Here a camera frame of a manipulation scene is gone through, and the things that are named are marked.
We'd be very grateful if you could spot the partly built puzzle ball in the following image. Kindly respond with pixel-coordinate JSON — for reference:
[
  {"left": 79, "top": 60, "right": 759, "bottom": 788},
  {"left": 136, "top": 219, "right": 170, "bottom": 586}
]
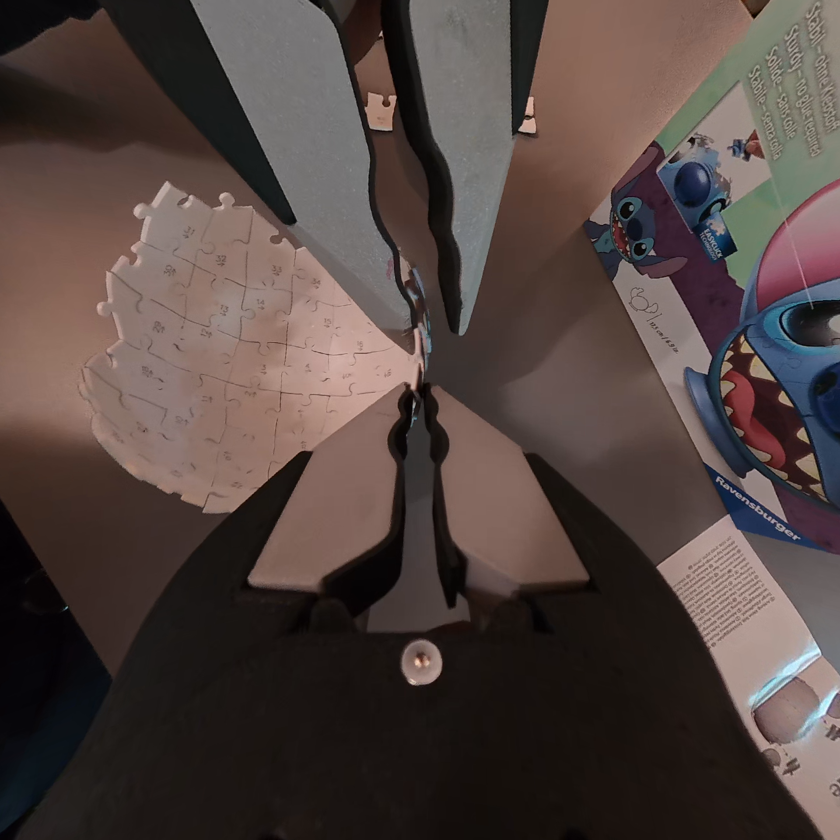
[{"left": 80, "top": 182, "right": 434, "bottom": 516}]

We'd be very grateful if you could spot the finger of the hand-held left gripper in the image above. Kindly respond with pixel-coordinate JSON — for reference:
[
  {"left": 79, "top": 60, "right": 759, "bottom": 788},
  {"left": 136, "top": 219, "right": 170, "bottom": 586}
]
[
  {"left": 382, "top": 0, "right": 515, "bottom": 337},
  {"left": 190, "top": 0, "right": 427, "bottom": 337}
]

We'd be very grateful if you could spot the cartoon puzzle box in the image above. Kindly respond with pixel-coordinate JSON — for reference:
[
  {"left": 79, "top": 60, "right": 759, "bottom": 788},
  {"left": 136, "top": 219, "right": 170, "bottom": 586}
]
[{"left": 583, "top": 0, "right": 840, "bottom": 546}]

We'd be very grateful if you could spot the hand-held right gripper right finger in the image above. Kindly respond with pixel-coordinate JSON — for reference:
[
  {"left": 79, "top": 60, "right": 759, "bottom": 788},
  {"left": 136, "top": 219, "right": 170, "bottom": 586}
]
[{"left": 420, "top": 382, "right": 590, "bottom": 609}]

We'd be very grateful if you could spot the white instruction leaflet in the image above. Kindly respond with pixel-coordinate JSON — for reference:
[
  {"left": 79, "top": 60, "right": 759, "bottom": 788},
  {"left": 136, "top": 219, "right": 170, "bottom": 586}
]
[{"left": 656, "top": 514, "right": 840, "bottom": 828}]

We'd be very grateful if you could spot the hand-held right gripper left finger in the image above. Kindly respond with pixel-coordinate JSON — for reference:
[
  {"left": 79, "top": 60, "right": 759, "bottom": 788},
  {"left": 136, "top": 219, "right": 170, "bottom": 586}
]
[{"left": 247, "top": 384, "right": 416, "bottom": 619}]

